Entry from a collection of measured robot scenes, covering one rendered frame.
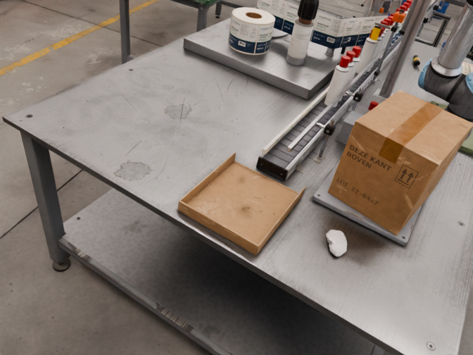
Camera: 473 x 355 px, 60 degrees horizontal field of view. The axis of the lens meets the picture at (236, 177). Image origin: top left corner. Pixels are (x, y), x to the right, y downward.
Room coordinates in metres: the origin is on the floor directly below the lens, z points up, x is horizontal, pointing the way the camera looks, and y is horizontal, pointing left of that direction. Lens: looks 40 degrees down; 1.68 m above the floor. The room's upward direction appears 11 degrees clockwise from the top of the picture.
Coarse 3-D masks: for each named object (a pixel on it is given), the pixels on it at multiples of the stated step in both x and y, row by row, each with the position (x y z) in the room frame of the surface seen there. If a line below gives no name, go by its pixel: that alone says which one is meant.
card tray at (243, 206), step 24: (216, 168) 0.98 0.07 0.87; (240, 168) 1.04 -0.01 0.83; (192, 192) 0.86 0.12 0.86; (216, 192) 0.91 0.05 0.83; (240, 192) 0.93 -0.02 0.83; (264, 192) 0.95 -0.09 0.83; (288, 192) 0.97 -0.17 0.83; (192, 216) 0.79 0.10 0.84; (216, 216) 0.81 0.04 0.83; (240, 216) 0.83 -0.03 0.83; (264, 216) 0.85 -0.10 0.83; (240, 240) 0.72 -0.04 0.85; (264, 240) 0.73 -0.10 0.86
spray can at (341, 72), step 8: (344, 56) 1.50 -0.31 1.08; (344, 64) 1.48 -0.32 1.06; (336, 72) 1.48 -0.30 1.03; (344, 72) 1.47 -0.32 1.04; (336, 80) 1.47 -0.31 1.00; (344, 80) 1.48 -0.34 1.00; (336, 88) 1.47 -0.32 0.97; (328, 96) 1.48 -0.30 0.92; (328, 104) 1.47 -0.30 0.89; (336, 104) 1.48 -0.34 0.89
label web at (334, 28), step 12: (372, 12) 2.20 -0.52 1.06; (324, 24) 2.00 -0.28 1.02; (336, 24) 1.99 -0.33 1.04; (348, 24) 2.02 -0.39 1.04; (360, 24) 2.07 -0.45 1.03; (372, 24) 2.12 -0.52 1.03; (312, 36) 2.02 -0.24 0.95; (324, 36) 2.00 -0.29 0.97; (336, 36) 1.98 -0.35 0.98; (348, 36) 2.04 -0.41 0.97; (360, 36) 2.09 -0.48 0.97; (336, 48) 2.00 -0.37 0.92
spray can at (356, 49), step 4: (356, 48) 1.60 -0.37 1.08; (360, 48) 1.61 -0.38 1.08; (356, 52) 1.60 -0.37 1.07; (356, 56) 1.60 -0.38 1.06; (356, 60) 1.59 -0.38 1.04; (356, 64) 1.59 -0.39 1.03; (356, 68) 1.60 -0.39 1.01; (352, 72) 1.59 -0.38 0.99; (352, 76) 1.59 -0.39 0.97; (348, 80) 1.59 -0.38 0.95; (352, 80) 1.60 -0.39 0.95; (348, 84) 1.59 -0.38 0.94
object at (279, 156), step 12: (372, 72) 1.93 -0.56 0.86; (360, 84) 1.74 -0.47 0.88; (324, 96) 1.56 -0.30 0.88; (348, 96) 1.60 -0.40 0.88; (324, 108) 1.46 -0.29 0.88; (336, 108) 1.47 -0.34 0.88; (300, 120) 1.33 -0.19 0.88; (312, 120) 1.35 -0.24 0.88; (324, 120) 1.37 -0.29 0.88; (288, 132) 1.24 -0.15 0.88; (300, 132) 1.25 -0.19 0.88; (312, 132) 1.27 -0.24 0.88; (276, 144) 1.15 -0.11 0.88; (288, 144) 1.16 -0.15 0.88; (300, 144) 1.18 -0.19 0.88; (264, 156) 1.07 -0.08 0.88; (276, 156) 1.09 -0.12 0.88; (288, 156) 1.10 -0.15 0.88
